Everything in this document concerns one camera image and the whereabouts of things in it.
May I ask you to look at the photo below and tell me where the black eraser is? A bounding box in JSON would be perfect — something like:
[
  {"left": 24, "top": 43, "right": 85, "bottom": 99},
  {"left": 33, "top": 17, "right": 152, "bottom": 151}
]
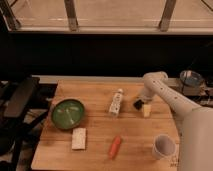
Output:
[{"left": 133, "top": 99, "right": 144, "bottom": 110}]

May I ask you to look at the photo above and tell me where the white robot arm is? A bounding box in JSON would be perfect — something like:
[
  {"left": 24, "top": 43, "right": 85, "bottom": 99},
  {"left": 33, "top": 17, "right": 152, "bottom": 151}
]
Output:
[{"left": 139, "top": 71, "right": 213, "bottom": 171}]

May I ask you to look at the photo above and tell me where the white ceramic cup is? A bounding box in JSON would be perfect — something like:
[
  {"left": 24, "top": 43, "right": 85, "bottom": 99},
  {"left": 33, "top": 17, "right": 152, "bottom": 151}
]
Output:
[{"left": 152, "top": 134, "right": 176, "bottom": 160}]

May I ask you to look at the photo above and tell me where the white plastic bottle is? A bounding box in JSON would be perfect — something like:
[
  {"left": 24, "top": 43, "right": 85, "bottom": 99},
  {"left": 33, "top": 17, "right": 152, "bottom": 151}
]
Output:
[{"left": 109, "top": 89, "right": 123, "bottom": 117}]

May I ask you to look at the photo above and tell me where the orange carrot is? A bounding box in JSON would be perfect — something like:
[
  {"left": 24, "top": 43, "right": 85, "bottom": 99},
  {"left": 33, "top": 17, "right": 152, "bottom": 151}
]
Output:
[{"left": 108, "top": 136, "right": 122, "bottom": 159}]

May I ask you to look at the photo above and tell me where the blue round dish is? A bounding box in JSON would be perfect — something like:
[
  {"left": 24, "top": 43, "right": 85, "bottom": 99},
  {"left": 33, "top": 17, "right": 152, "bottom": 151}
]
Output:
[{"left": 180, "top": 70, "right": 204, "bottom": 87}]

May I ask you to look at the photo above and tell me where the white sponge block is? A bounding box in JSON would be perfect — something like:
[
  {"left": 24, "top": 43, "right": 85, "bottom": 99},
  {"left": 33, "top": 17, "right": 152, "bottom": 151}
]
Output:
[{"left": 72, "top": 128, "right": 86, "bottom": 150}]

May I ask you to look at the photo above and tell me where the green bowl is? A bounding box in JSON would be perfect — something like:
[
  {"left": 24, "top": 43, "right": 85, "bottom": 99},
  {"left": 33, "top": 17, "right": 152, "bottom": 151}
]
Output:
[{"left": 51, "top": 99, "right": 85, "bottom": 130}]

